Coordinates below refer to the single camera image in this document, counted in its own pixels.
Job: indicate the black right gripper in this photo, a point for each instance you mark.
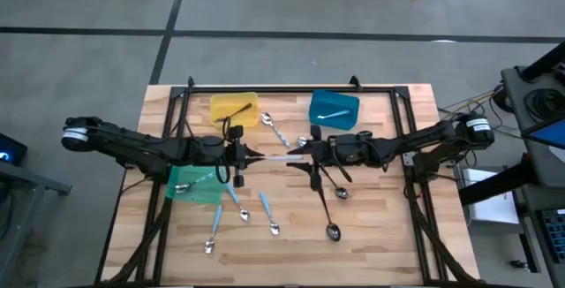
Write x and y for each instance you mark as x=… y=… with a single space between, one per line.
x=324 y=153

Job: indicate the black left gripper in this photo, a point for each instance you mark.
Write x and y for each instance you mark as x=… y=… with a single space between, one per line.
x=237 y=155

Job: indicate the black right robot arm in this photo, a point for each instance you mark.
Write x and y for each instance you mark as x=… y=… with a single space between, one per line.
x=424 y=138

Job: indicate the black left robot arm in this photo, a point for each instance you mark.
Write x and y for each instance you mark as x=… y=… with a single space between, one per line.
x=132 y=144

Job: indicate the yellow plastic bin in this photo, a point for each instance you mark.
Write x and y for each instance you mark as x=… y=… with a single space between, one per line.
x=229 y=102

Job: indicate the blue plastic bin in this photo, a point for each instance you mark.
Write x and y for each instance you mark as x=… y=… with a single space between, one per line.
x=331 y=100

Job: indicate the green translucent plastic bin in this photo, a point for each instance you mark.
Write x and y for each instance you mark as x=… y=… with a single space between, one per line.
x=198 y=195

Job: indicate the black stand beam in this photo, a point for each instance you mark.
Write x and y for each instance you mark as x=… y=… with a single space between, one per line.
x=494 y=186
x=543 y=62

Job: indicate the white box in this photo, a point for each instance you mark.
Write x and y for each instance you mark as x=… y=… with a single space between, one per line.
x=490 y=208

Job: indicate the gray equipment cart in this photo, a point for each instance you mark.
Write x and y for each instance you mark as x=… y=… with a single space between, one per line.
x=514 y=98

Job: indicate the gray side table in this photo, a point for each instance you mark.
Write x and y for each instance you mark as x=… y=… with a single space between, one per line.
x=26 y=177

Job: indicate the laptop with blue screen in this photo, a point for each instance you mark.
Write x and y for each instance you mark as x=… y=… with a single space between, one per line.
x=552 y=135

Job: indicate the dark keyboard rack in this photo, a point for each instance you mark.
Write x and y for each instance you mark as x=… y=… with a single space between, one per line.
x=554 y=235

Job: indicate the black aluminium station frame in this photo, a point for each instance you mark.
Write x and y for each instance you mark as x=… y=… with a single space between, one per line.
x=287 y=89

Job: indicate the black frame clamp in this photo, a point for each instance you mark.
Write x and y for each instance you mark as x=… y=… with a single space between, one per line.
x=190 y=82
x=355 y=83

